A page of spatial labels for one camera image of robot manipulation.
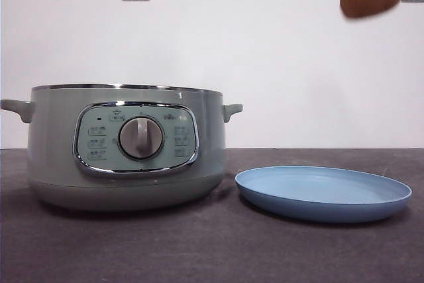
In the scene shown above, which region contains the blue round plate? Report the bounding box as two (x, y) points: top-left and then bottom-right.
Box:
(235, 165), (413, 224)

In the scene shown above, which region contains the green electric steamer pot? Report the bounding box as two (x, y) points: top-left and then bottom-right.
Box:
(0, 83), (244, 212)

